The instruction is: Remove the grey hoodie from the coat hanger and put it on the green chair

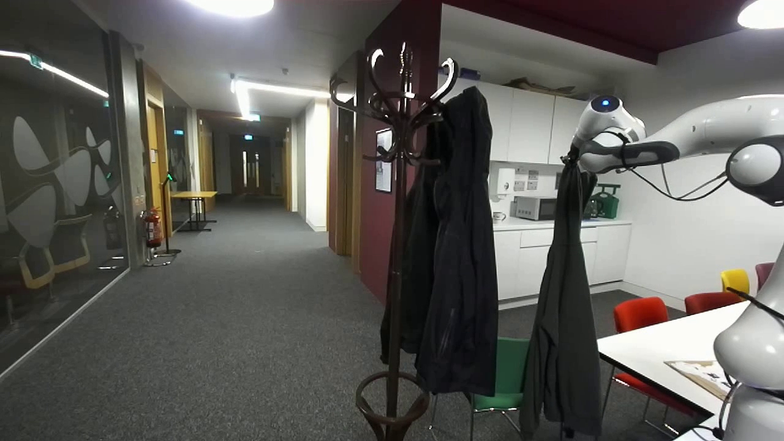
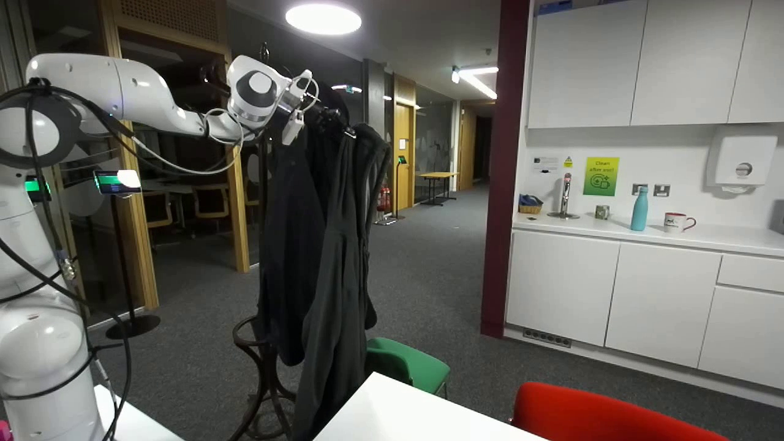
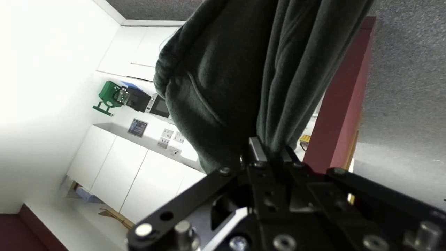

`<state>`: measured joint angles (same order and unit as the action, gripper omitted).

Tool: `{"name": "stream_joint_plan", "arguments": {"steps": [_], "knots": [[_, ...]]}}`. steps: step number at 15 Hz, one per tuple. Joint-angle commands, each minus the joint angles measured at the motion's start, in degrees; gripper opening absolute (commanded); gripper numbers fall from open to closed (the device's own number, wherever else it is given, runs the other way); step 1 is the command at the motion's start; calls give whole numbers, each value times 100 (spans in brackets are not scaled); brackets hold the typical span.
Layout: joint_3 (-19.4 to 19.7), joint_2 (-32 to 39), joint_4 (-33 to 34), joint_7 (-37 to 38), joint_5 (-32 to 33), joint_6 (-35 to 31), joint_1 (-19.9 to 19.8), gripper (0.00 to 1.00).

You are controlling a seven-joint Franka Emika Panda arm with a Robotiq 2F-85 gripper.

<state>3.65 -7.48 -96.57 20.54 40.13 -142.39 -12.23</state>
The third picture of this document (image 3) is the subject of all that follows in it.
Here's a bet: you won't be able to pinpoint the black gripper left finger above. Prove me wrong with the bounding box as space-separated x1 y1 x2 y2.
126 135 271 251

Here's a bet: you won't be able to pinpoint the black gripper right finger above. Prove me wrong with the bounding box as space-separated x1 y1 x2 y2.
278 144 446 234

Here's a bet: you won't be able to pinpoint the grey hoodie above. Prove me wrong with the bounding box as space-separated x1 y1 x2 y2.
152 0 376 174

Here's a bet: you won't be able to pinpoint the white upper kitchen cabinets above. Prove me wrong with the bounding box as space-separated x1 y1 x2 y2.
66 121 208 225

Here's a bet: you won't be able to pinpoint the grey microwave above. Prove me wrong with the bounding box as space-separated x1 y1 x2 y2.
145 93 172 119

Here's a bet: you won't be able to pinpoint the black countertop appliance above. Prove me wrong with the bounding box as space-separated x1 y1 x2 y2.
121 84 152 112

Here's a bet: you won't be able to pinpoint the green countertop appliance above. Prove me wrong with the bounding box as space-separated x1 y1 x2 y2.
92 79 124 116

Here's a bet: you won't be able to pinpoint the dark framed wall panel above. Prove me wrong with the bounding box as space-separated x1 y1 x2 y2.
127 116 151 139

